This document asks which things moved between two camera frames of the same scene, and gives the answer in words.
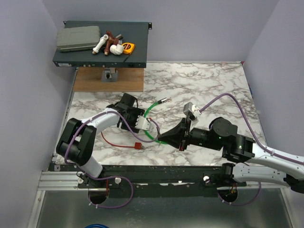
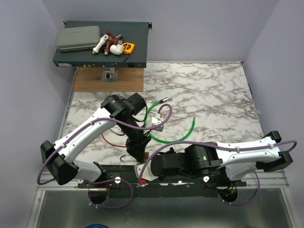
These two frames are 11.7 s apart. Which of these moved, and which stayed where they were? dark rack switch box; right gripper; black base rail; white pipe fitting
Moved: right gripper
Stayed: white pipe fitting; black base rail; dark rack switch box
